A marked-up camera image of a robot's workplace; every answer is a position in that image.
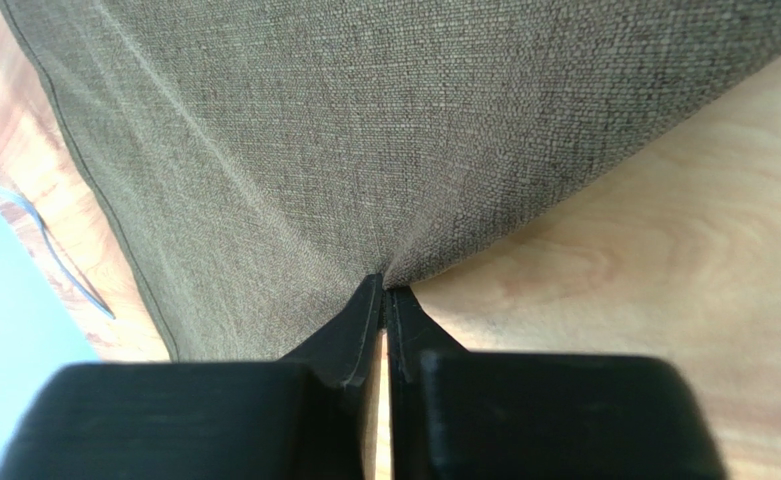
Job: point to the brown cloth napkin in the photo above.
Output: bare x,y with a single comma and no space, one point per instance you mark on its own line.
256,159

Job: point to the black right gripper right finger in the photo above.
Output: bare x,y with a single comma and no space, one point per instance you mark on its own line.
461,414

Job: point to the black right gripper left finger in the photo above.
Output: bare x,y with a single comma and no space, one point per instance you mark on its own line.
299,417

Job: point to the silver metal fork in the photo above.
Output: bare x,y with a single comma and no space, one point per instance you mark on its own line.
79,282

